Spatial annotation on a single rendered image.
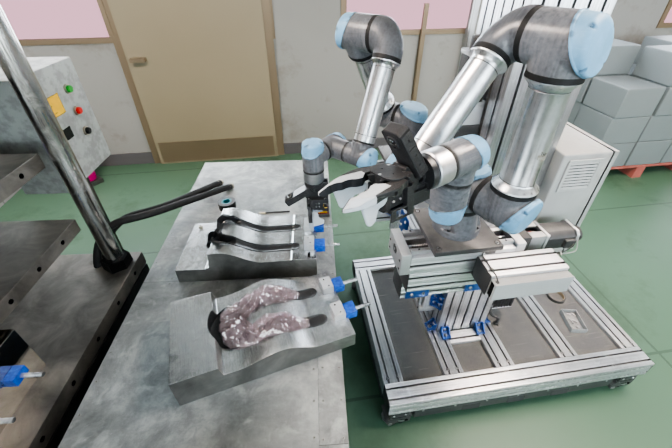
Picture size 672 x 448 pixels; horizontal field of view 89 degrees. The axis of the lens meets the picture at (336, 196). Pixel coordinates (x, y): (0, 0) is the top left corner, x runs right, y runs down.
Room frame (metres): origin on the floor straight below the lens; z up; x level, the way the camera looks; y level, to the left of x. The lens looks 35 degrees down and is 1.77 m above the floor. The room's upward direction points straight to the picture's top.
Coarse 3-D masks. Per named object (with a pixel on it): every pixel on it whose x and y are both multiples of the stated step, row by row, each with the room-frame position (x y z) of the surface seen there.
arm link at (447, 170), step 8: (424, 152) 0.57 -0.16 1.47; (432, 152) 0.56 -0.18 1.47; (440, 152) 0.56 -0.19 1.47; (448, 152) 0.56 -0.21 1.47; (440, 160) 0.54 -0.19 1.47; (448, 160) 0.55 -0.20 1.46; (440, 168) 0.53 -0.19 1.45; (448, 168) 0.54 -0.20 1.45; (456, 168) 0.55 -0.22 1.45; (440, 176) 0.53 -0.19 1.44; (448, 176) 0.53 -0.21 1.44; (440, 184) 0.53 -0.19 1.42
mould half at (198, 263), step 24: (240, 216) 1.06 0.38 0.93; (264, 216) 1.11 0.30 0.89; (288, 216) 1.11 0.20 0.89; (192, 240) 0.99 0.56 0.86; (264, 240) 0.96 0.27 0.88; (288, 240) 0.96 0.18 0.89; (192, 264) 0.86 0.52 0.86; (216, 264) 0.84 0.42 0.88; (240, 264) 0.85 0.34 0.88; (264, 264) 0.85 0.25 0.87; (288, 264) 0.86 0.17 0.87; (312, 264) 0.86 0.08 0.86
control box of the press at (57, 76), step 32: (32, 64) 1.19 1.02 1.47; (64, 64) 1.26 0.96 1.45; (0, 96) 1.00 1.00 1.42; (64, 96) 1.19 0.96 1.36; (0, 128) 1.00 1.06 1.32; (32, 128) 1.01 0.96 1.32; (64, 128) 1.12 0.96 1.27; (96, 128) 1.28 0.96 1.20; (96, 160) 1.20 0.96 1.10; (32, 192) 1.00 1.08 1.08; (64, 192) 1.01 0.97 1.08
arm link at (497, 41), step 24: (504, 24) 0.81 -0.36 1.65; (480, 48) 0.81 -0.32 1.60; (504, 48) 0.79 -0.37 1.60; (480, 72) 0.78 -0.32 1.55; (504, 72) 0.81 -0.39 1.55; (456, 96) 0.76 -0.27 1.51; (480, 96) 0.77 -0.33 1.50; (432, 120) 0.75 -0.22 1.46; (456, 120) 0.74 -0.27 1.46; (432, 144) 0.71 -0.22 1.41
